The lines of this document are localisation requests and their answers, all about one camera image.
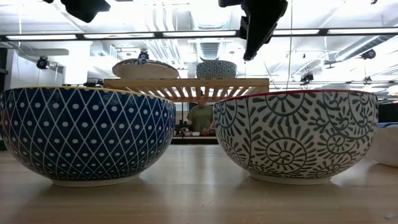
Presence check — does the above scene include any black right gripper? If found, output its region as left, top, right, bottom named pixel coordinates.
left=217, top=0, right=289, bottom=62

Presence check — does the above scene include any person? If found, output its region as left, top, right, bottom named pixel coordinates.
left=186, top=100, right=215, bottom=137

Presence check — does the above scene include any black metal table frame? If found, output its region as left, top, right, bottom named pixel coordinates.
left=62, top=80, right=104, bottom=88

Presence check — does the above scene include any blue white patterned plate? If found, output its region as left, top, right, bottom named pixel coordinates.
left=369, top=121, right=398, bottom=168
left=111, top=58, right=180, bottom=80

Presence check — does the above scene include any dark background desk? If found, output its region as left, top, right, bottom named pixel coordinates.
left=170, top=135, right=219, bottom=146

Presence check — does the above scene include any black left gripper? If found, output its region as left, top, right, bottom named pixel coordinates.
left=60, top=0, right=111, bottom=24

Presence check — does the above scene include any silver ceiling air duct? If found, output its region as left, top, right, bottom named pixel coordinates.
left=189, top=0, right=233, bottom=31

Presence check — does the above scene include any wooden slatted shelf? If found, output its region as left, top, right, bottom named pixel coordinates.
left=103, top=77, right=270, bottom=103

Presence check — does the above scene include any grey floral bowl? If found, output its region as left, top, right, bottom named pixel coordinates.
left=213, top=89, right=379, bottom=186

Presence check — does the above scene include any thin hanging cable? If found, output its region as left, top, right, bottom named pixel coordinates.
left=287, top=0, right=294, bottom=91

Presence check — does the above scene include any long ceiling light strip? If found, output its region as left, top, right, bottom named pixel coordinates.
left=0, top=27, right=398, bottom=42

